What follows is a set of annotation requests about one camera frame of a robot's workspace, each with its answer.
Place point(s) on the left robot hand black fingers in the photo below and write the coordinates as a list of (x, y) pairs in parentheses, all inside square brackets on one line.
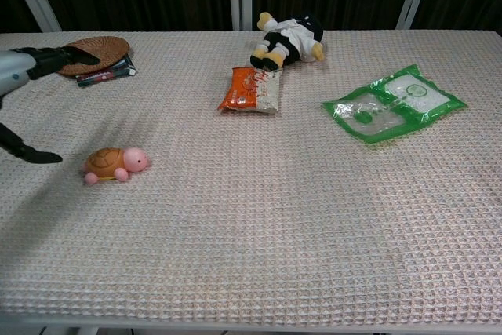
[(43, 61)]

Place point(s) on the pink turtle toy orange shell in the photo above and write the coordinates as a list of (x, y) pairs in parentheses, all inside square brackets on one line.
[(111, 162)]

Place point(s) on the black white yellow plush toy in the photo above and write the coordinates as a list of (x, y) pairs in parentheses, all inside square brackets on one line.
[(288, 41)]

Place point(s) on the round woven rattan tray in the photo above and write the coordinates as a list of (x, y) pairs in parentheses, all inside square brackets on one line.
[(111, 50)]

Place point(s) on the orange and white rice bag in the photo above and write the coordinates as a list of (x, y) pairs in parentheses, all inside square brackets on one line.
[(245, 89)]

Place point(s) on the beige waffle tablecloth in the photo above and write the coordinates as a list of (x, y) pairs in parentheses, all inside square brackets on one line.
[(251, 213)]

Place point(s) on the green clear plastic bag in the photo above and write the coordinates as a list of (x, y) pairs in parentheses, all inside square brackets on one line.
[(396, 105)]

